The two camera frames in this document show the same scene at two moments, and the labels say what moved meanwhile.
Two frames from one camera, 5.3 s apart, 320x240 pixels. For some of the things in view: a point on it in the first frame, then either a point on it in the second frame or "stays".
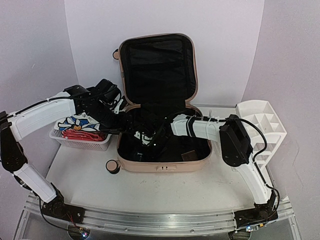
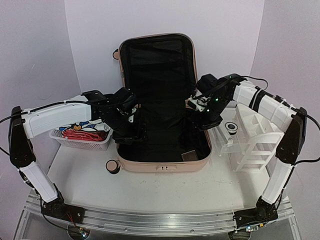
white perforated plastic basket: (98, 145) stays
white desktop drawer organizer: (264, 129) stays
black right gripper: (149, 135) -> (206, 124)
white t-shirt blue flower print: (81, 121) stays
